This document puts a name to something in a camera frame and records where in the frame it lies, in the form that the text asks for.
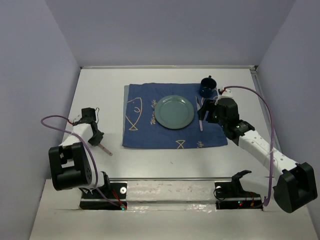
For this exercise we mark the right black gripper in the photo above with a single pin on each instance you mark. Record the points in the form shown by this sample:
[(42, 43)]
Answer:
[(208, 104)]

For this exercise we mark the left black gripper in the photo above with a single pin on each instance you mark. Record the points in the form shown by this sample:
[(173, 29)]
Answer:
[(98, 138)]

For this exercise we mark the dark blue mug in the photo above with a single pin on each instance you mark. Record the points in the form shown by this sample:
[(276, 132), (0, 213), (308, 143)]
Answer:
[(207, 87)]

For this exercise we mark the teal green plate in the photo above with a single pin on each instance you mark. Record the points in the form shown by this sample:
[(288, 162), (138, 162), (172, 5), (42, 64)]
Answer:
[(174, 112)]

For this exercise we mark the pink-handled fork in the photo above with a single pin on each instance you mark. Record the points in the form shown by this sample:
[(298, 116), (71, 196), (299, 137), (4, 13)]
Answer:
[(105, 149)]

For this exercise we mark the blue fish-print placemat cloth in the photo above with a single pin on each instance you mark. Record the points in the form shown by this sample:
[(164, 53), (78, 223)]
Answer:
[(142, 131)]

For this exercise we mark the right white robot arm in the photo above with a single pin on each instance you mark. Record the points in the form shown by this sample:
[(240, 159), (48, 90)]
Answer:
[(291, 184)]

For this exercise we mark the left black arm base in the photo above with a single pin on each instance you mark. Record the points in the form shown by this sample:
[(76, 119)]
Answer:
[(110, 198)]

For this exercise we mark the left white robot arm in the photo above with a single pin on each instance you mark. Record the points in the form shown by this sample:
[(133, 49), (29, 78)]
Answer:
[(71, 163)]

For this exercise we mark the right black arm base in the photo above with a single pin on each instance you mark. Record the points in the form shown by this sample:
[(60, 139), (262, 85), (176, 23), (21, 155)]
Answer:
[(230, 195)]

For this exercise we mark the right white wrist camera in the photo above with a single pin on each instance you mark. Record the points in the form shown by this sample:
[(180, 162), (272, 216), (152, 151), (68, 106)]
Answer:
[(224, 93)]

